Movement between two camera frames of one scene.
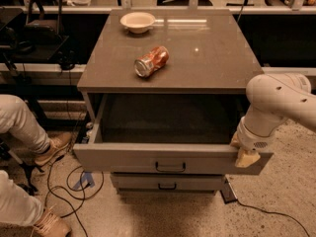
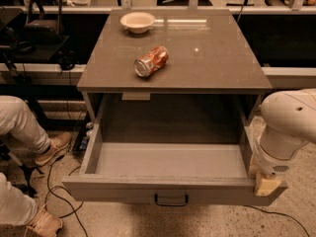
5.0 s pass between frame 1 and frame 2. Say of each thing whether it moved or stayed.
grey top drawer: moved
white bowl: stayed
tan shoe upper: stayed
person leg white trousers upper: stayed
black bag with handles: stayed
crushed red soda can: stayed
